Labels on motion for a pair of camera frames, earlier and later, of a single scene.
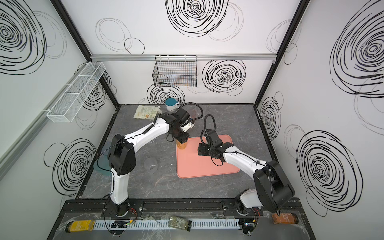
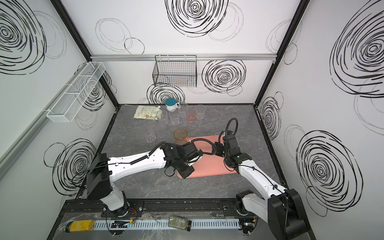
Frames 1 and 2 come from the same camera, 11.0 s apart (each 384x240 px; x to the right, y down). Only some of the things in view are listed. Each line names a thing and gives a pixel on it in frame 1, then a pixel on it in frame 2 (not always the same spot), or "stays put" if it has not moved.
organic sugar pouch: x=148 y=112 stays put
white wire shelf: x=75 y=93 stays put
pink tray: x=190 y=164 stays put
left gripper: x=180 y=135 to x=186 y=167
